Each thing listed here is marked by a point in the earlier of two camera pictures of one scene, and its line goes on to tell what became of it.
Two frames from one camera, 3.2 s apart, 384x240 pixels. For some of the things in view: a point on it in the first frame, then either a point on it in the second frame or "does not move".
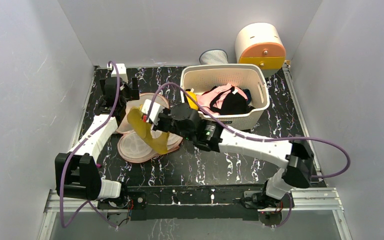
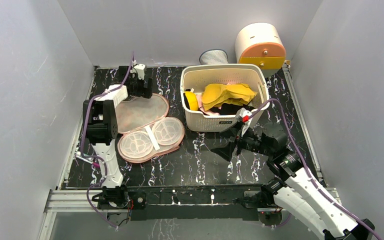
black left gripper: [132, 94] to [145, 93]
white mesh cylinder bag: [214, 56] does not move
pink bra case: [133, 148] does not move
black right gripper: [165, 120] to [237, 143]
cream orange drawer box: [261, 44] does not move
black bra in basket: [233, 104] does not move
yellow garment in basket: [192, 104] does not move
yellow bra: [138, 123] to [215, 94]
